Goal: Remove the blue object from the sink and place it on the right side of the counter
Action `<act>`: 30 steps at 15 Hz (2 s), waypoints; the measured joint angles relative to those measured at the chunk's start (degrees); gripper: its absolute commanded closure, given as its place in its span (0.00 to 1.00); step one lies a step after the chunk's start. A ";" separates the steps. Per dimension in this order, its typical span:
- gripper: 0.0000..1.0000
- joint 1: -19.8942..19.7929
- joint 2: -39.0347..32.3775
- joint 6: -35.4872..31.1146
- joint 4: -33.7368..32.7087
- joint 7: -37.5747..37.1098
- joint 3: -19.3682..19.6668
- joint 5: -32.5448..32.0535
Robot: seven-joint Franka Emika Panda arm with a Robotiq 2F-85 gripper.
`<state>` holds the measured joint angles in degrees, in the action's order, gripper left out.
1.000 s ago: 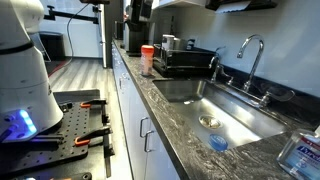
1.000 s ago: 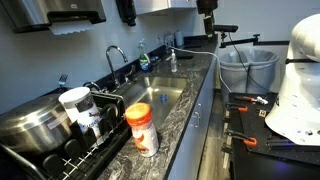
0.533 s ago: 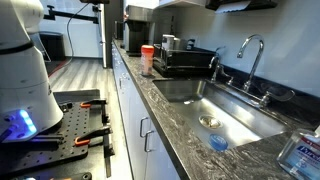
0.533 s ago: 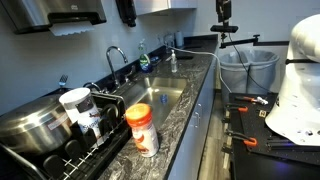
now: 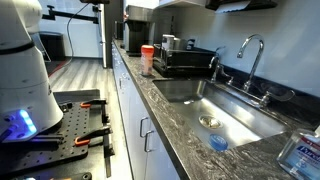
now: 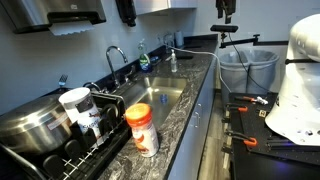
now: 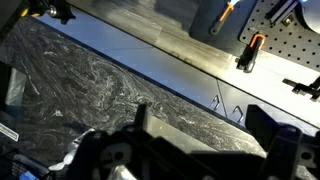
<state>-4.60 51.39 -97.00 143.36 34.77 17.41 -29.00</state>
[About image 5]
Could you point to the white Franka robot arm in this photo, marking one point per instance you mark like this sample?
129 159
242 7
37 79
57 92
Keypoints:
23 83

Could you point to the metal sink drain strainer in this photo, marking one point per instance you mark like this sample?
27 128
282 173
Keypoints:
210 122

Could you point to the stainless steel sink basin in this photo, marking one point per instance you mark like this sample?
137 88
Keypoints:
236 128

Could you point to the orange-lid plastic container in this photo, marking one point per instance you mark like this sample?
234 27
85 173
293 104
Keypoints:
147 61

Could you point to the white base cabinet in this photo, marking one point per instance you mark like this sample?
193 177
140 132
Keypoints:
133 110

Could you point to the black dish rack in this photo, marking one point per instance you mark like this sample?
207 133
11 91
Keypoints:
181 61

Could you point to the stainless steel pot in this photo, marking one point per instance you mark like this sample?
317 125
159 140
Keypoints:
180 44

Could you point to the small chrome faucet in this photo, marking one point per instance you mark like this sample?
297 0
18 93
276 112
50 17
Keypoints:
214 68

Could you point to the black coffee maker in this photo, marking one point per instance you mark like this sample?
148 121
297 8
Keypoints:
136 33

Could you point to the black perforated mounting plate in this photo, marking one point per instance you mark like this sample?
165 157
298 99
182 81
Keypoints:
71 128

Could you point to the tall chrome gooseneck faucet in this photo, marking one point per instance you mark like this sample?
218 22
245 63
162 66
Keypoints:
256 63

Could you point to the white paper towel sheet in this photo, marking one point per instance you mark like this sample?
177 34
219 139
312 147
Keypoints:
231 6

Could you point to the steel paper towel dispenser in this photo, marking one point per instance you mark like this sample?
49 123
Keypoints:
263 4

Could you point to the clear hand sanitizer bottle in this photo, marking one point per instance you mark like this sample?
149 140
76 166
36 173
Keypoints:
300 156

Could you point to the white wall cabinet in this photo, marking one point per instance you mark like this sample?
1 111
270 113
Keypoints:
180 2

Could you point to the black stereo camera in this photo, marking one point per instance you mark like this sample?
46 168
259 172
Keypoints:
95 1

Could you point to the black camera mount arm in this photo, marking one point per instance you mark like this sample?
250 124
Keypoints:
71 15

